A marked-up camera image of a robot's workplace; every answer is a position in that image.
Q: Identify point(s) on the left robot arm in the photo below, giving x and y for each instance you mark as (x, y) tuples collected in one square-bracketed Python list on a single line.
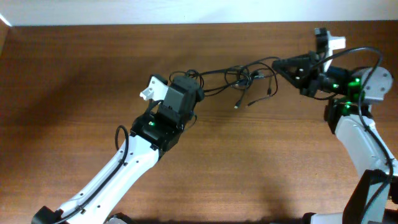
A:
[(152, 134)]

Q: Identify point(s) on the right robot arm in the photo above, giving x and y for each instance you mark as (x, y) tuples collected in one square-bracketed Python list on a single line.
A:
[(348, 114)]

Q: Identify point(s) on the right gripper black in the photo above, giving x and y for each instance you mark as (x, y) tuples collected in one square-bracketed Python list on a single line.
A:
[(304, 74)]

